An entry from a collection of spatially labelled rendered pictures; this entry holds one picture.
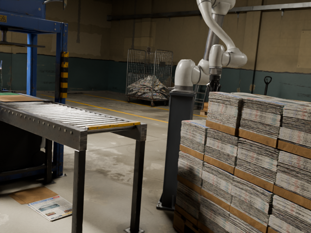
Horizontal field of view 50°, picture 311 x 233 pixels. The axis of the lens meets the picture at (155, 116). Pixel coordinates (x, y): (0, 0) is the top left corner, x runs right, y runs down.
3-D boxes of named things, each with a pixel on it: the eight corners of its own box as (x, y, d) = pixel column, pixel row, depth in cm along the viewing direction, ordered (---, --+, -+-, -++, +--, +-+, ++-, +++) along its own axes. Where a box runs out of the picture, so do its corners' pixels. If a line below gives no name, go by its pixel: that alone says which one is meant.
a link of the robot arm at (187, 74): (171, 84, 282) (173, 58, 279) (190, 85, 289) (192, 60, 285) (178, 85, 267) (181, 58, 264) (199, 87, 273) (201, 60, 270)
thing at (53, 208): (83, 211, 267) (83, 209, 267) (51, 221, 247) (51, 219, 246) (59, 196, 292) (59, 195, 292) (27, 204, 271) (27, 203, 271)
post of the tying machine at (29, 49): (35, 161, 386) (38, 25, 364) (28, 162, 380) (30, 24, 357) (32, 159, 392) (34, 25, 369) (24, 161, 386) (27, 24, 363)
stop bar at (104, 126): (140, 125, 225) (141, 121, 224) (88, 130, 193) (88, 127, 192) (137, 124, 227) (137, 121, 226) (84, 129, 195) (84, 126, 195)
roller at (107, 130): (135, 130, 233) (137, 124, 231) (78, 137, 199) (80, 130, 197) (130, 126, 236) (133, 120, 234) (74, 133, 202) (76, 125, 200)
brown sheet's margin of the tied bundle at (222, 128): (224, 125, 223) (225, 119, 223) (255, 134, 198) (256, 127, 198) (204, 125, 216) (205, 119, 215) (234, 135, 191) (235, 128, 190)
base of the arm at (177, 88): (169, 90, 289) (170, 84, 289) (194, 92, 286) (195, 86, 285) (166, 91, 272) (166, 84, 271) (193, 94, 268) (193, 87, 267)
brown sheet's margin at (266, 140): (283, 133, 209) (284, 127, 208) (324, 144, 184) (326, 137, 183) (237, 135, 192) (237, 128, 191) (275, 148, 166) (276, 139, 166)
